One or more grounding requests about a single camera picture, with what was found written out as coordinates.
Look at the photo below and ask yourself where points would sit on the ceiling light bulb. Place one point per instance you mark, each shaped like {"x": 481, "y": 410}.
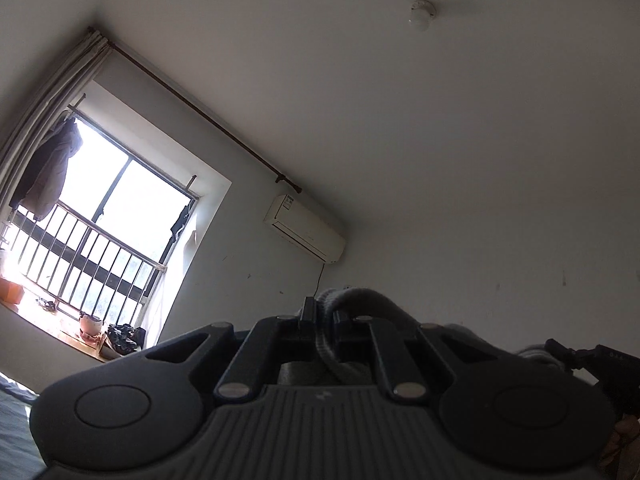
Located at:
{"x": 421, "y": 12}

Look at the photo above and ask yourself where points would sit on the beige curtain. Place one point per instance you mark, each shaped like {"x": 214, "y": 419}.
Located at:
{"x": 45, "y": 100}

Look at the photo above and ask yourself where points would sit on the hanging dark jacket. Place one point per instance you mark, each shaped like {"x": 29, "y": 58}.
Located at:
{"x": 47, "y": 170}

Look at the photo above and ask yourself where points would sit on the white air conditioner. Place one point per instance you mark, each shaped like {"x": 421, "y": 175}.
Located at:
{"x": 305, "y": 230}

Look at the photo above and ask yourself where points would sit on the small hanging dark cloth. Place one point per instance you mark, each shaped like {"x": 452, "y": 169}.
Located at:
{"x": 180, "y": 222}

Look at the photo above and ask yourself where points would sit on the metal window railing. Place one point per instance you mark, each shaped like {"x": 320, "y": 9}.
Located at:
{"x": 100, "y": 240}

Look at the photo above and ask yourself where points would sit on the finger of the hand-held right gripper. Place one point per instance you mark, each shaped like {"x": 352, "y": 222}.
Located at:
{"x": 570, "y": 356}

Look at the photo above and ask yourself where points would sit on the clothes drying rod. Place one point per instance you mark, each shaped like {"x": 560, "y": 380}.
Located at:
{"x": 130, "y": 152}

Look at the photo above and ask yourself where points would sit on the dark shoes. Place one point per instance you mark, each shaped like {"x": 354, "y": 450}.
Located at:
{"x": 124, "y": 340}

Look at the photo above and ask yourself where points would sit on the round flower pot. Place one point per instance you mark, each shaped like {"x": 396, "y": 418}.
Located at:
{"x": 91, "y": 327}

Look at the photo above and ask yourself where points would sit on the orange box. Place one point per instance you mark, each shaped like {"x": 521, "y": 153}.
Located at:
{"x": 10, "y": 291}

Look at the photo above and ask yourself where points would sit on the brown curtain rod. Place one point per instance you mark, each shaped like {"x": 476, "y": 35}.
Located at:
{"x": 200, "y": 110}

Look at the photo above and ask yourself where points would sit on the grey hoodie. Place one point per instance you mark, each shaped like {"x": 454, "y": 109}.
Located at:
{"x": 360, "y": 302}

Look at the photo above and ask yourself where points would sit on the window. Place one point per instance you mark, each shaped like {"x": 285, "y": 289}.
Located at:
{"x": 130, "y": 195}

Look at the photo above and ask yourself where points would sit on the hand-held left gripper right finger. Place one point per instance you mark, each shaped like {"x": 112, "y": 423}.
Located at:
{"x": 345, "y": 326}

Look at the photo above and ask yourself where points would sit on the wooden windowsill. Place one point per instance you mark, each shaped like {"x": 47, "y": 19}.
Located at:
{"x": 55, "y": 327}

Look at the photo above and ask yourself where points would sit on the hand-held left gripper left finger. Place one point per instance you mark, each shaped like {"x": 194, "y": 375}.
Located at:
{"x": 307, "y": 319}

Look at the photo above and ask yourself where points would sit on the person's right hand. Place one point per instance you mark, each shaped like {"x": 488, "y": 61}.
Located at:
{"x": 625, "y": 447}

